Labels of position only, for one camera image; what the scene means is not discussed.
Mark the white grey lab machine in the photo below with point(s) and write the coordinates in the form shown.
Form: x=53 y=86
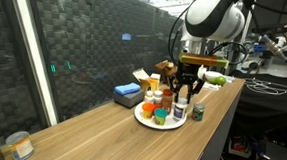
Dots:
x=255 y=60

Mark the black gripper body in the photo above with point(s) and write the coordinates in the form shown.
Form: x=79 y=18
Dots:
x=186 y=74

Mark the black cloth covered table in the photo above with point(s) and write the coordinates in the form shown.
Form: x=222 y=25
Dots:
x=269 y=99

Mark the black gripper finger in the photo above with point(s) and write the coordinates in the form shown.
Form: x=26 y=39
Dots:
x=196 y=90
x=176 y=92

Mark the orange-lid dough tub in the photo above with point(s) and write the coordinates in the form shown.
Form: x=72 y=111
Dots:
x=148 y=111

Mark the teal-lid dough tub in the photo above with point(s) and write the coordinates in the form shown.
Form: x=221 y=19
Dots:
x=160 y=117

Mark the brown moose plush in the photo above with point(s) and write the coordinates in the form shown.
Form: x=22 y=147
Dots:
x=165 y=69

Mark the labelled tin can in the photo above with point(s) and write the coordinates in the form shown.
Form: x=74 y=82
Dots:
x=19 y=146

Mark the folded blue cloth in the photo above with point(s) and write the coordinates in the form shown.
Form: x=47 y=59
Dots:
x=127 y=88

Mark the orange-lid spice jar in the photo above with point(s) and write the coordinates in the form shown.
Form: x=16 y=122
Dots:
x=167 y=101

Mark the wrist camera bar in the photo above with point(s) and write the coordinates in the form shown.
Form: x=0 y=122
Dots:
x=203 y=60

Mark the white paper plate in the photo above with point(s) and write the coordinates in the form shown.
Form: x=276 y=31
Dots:
x=167 y=124

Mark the white window frame post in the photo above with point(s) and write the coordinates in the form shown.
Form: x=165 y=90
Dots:
x=31 y=49

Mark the open yellow cardboard box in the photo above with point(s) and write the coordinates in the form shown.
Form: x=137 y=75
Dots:
x=148 y=83

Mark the green apple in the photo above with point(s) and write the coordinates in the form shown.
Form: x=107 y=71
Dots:
x=220 y=81

